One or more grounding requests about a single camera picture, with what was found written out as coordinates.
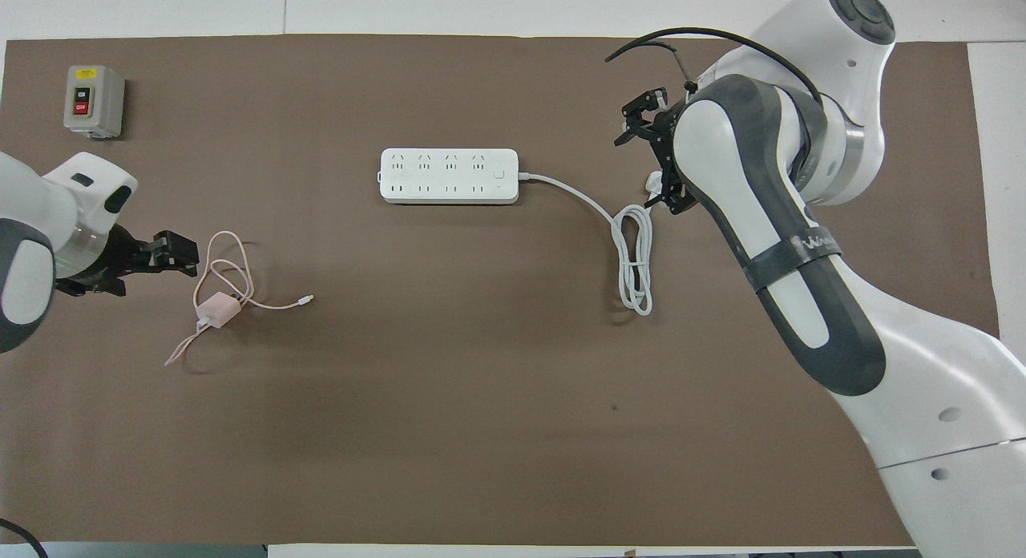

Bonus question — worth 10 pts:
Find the white power cord with plug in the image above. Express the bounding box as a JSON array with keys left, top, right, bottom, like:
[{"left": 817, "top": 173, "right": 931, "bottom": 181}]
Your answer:
[{"left": 518, "top": 170, "right": 668, "bottom": 317}]

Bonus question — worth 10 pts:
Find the white power strip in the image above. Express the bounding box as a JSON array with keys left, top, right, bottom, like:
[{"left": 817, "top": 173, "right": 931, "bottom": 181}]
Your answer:
[{"left": 378, "top": 148, "right": 520, "bottom": 206}]

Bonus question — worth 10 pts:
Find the brown table mat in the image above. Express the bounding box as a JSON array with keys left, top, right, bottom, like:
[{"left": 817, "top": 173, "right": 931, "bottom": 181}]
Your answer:
[{"left": 0, "top": 34, "right": 1001, "bottom": 546}]

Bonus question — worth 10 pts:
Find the pink charger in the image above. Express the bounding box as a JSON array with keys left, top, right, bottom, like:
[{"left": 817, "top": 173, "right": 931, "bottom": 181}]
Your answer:
[{"left": 195, "top": 292, "right": 241, "bottom": 330}]

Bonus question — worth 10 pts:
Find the pink charging cable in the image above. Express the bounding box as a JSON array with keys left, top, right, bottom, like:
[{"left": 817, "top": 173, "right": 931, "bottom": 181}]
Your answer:
[{"left": 164, "top": 230, "right": 315, "bottom": 367}]

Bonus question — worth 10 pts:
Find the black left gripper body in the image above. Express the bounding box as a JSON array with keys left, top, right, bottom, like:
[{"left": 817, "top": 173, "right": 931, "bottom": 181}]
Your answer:
[{"left": 55, "top": 224, "right": 158, "bottom": 297}]

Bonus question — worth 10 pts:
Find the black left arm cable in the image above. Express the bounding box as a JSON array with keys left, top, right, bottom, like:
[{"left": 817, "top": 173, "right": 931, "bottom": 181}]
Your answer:
[{"left": 0, "top": 517, "right": 49, "bottom": 558}]

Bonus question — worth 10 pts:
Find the grey on-off switch box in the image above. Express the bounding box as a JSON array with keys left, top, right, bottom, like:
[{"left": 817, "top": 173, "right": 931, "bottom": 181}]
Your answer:
[{"left": 63, "top": 65, "right": 126, "bottom": 140}]

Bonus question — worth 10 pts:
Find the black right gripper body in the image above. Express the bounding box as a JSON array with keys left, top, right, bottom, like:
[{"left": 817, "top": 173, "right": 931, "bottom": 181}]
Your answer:
[{"left": 649, "top": 100, "right": 684, "bottom": 193}]

